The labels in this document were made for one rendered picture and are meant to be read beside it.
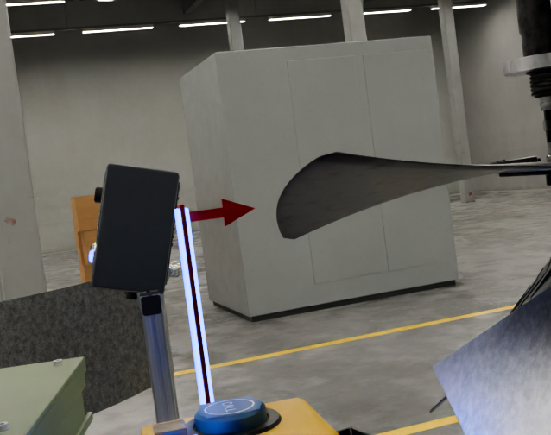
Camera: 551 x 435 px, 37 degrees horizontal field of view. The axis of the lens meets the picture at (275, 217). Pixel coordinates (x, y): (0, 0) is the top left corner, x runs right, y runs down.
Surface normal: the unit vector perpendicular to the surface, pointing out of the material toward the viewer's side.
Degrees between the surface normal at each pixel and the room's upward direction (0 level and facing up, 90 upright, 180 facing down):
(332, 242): 90
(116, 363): 90
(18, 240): 90
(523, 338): 55
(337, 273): 90
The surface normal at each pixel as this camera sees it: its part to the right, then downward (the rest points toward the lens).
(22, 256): 0.32, 0.01
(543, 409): -0.62, -0.46
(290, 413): -0.13, -0.99
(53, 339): 0.77, -0.07
